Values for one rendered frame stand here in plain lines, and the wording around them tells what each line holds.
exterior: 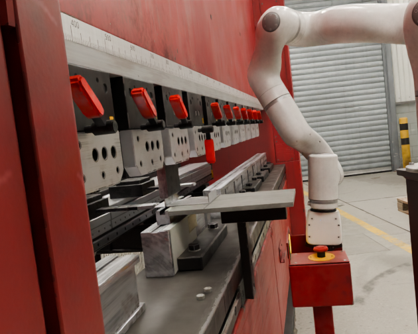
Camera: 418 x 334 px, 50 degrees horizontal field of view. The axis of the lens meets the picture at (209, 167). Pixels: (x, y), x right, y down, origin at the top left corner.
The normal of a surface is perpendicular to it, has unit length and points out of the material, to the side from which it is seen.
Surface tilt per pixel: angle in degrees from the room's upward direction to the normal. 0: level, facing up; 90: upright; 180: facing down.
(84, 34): 90
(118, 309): 90
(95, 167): 90
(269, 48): 129
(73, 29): 90
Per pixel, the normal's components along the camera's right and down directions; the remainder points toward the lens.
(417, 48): -0.58, 0.73
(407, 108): 0.04, 0.07
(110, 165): 0.97, -0.10
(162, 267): -0.21, 0.10
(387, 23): 0.33, 0.25
